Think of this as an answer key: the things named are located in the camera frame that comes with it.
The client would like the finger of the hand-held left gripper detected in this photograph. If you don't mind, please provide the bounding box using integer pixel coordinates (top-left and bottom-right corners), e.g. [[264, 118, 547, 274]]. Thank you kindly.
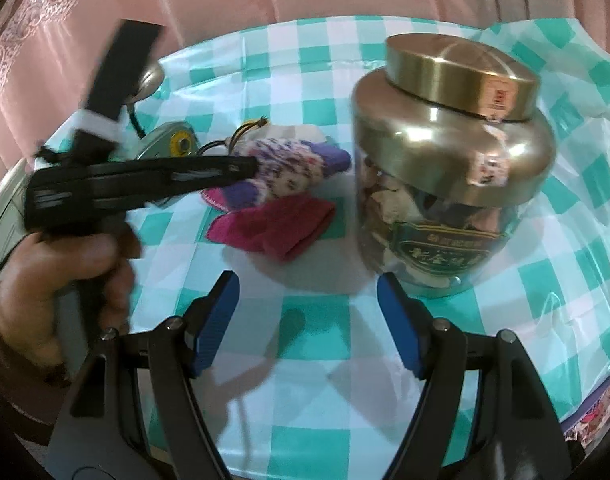
[[134, 174, 257, 196], [134, 155, 259, 177]]

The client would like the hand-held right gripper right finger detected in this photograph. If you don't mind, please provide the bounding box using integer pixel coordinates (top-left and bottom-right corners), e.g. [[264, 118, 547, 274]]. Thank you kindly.
[[376, 272, 574, 480]]

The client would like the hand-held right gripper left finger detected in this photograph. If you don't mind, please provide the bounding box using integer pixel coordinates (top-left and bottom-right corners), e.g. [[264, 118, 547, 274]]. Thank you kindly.
[[47, 270, 241, 480]]

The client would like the floral patterned sock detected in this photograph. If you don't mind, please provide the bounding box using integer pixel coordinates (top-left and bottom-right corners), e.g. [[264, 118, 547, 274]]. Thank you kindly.
[[220, 137, 352, 211]]

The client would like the purple-trimmed fabric storage box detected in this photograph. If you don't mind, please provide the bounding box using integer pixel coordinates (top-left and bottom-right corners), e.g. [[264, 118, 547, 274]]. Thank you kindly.
[[560, 362, 610, 461]]

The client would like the person's left forearm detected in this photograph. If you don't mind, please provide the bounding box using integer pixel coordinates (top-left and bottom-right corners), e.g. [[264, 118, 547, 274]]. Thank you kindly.
[[0, 260, 80, 461]]

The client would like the person's left hand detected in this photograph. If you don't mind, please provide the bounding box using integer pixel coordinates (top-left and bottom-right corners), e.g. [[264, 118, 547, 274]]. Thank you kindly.
[[0, 232, 136, 377]]

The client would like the pink scalloped cloth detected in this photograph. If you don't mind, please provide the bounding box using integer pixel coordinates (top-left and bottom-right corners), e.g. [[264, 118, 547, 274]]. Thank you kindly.
[[200, 186, 236, 209]]

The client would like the white cabinet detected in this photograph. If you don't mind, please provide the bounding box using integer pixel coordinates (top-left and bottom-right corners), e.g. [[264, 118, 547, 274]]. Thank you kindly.
[[0, 155, 36, 241]]

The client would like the green white checked tablecloth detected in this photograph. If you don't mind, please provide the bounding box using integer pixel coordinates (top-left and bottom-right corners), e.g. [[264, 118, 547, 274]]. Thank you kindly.
[[0, 15, 610, 480]]

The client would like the magenta sock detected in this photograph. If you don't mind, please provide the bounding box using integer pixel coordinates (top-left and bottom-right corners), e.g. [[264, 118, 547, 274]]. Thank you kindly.
[[207, 194, 336, 262]]

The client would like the small brass round ornament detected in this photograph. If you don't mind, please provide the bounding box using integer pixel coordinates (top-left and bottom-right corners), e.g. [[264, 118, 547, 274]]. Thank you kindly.
[[125, 62, 166, 138]]

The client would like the pink lace patterned curtain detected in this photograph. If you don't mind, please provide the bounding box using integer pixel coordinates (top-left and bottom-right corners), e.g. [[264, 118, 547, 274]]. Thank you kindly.
[[0, 0, 103, 117]]

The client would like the glass jar with gold lid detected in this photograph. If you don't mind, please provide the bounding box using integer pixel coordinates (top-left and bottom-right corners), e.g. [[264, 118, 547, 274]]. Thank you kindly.
[[349, 34, 557, 297]]

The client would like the white pouch with cord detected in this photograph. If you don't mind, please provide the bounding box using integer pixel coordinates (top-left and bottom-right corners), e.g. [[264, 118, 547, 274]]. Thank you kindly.
[[200, 117, 332, 156]]

